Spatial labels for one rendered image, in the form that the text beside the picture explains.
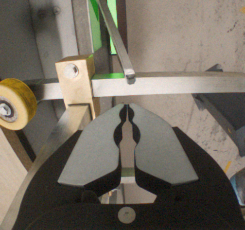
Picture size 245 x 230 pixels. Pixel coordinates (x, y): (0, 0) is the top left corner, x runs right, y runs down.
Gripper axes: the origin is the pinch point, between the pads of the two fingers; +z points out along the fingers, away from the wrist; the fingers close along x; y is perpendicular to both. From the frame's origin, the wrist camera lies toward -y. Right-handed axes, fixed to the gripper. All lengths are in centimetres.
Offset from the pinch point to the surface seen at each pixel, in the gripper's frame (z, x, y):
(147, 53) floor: 96, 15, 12
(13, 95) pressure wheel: 4.9, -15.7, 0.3
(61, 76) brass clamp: 9.7, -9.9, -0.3
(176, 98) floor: 96, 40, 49
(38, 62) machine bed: 32.4, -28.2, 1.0
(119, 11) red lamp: 25.4, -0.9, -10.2
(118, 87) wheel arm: 10.7, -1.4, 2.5
